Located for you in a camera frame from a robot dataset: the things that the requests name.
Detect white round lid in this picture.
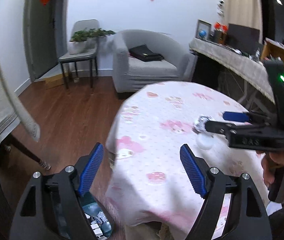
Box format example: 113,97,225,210
196,133,215,151

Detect foil ball large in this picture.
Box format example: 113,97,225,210
192,115,213,136

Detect white SanDisk cardboard box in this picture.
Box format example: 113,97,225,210
85,211,109,239

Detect teal plastic trash bin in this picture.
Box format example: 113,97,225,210
49,187,115,240

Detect pink floral round tablecloth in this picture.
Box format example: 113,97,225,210
106,81,269,239

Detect beige fringed sideboard cloth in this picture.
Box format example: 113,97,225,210
189,38,275,115

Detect black monitor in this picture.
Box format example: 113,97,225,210
226,23,260,55

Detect wooden shelf box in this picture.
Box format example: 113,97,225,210
260,38,284,63

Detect dark table leg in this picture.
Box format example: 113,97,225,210
7,134,51,171

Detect small blue globe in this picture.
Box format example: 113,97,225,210
198,30,207,39

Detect framed picture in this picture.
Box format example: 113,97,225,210
195,20,211,40

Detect grey armchair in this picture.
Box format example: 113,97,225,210
112,29,196,94

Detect black bag on armchair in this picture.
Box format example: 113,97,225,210
129,44,164,62

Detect grey dining chair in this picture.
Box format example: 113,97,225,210
58,20,100,90

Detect potted green plant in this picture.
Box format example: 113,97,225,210
68,28,115,55

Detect dark grey door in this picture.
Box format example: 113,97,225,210
23,0,67,81

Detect white security camera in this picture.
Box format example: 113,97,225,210
217,0,225,17

